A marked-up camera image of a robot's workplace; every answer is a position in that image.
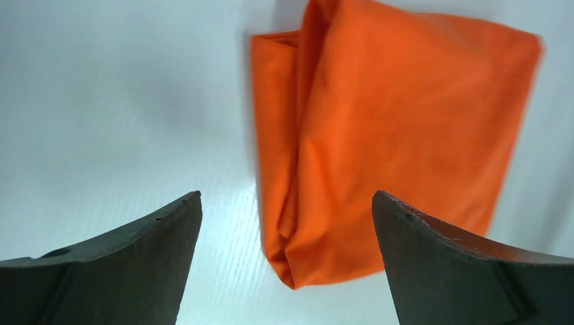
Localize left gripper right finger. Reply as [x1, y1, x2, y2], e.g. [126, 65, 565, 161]
[372, 191, 573, 324]

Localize orange t-shirt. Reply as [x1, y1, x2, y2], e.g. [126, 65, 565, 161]
[250, 1, 542, 289]

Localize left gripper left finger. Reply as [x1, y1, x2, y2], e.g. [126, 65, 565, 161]
[1, 191, 202, 324]

